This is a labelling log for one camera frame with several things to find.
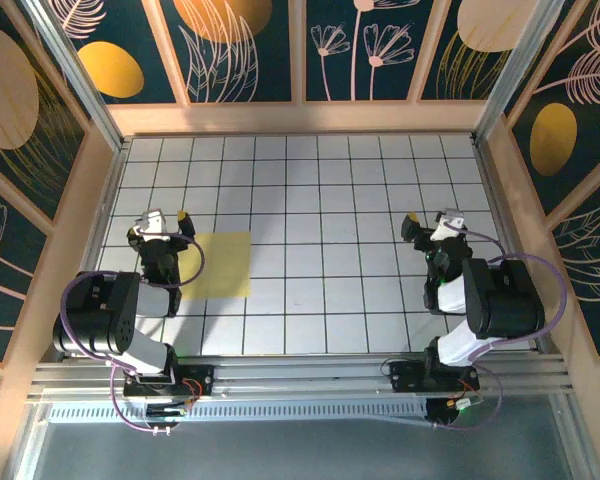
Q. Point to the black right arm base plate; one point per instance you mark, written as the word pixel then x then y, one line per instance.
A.
pixel 405 376

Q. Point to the yellow paper sheet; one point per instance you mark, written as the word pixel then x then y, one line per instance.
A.
pixel 225 265

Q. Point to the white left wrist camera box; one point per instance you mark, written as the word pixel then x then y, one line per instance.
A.
pixel 152 222

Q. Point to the aluminium side rail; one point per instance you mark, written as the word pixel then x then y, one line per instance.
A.
pixel 94 250
pixel 496 200

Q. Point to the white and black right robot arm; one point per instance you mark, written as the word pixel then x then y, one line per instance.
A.
pixel 505 300

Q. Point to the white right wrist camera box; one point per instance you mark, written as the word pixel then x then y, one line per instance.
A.
pixel 450 225

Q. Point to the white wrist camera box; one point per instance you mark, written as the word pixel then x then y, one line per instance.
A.
pixel 450 225
pixel 152 222

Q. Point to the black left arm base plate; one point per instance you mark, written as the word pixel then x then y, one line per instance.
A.
pixel 200 380

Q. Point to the black controller board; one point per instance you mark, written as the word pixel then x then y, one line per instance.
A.
pixel 450 414
pixel 165 411

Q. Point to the aluminium corner post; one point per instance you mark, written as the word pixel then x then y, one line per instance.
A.
pixel 77 75
pixel 512 75

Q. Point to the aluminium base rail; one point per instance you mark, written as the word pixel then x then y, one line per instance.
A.
pixel 305 375

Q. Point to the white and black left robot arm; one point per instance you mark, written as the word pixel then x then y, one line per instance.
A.
pixel 145 350

